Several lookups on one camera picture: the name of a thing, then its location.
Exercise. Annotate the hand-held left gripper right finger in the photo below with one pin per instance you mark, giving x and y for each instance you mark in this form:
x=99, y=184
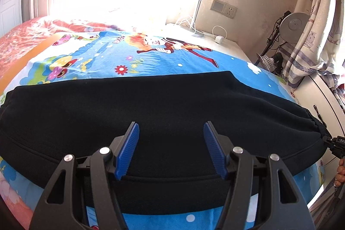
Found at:
x=214, y=149

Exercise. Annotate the black lamp stand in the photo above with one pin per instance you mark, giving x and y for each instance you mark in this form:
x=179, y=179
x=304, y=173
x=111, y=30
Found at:
x=272, y=38

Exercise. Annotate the round grey lamp head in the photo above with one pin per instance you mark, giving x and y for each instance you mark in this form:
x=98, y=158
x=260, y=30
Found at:
x=293, y=28

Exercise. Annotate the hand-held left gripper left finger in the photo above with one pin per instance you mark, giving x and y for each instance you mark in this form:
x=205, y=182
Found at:
x=128, y=149

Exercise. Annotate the grey wall switch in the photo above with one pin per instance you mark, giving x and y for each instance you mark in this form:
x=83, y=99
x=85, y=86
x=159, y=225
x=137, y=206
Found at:
x=218, y=4

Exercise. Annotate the silver spotlight bulb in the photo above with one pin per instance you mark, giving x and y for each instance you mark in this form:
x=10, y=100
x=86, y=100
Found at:
x=268, y=63

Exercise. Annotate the white bedside table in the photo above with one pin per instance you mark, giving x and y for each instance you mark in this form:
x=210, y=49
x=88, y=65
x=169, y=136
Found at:
x=231, y=46

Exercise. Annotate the black pants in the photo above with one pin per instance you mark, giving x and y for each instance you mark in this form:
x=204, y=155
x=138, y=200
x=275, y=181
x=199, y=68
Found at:
x=161, y=100

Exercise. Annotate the silver pole lamp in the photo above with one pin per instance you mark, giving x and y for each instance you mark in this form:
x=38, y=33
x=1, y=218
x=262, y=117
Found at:
x=200, y=3

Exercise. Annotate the grey wall socket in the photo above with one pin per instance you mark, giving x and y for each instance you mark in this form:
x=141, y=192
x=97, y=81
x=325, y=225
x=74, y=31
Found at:
x=231, y=11

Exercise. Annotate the person's right hand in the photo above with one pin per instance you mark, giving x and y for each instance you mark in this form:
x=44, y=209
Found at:
x=341, y=170

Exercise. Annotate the white charger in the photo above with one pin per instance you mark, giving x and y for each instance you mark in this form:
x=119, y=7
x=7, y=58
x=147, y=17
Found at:
x=219, y=39

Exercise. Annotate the blue cartoon printed bed sheet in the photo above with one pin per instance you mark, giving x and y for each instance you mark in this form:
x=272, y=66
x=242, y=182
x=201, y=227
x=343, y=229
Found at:
x=107, y=57

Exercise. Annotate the red floral blanket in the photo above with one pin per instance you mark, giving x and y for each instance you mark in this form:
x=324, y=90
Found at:
x=21, y=38

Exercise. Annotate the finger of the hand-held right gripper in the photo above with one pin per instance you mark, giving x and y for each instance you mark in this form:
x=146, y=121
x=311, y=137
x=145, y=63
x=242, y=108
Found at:
x=327, y=140

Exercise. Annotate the white door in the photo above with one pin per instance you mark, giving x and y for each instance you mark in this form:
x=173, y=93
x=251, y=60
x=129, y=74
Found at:
x=9, y=3

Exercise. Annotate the striped patterned curtain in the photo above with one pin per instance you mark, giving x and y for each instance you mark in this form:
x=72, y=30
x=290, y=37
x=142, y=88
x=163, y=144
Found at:
x=315, y=17

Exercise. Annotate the white cabinet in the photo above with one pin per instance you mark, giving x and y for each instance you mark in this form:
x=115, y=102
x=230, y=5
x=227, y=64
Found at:
x=310, y=95

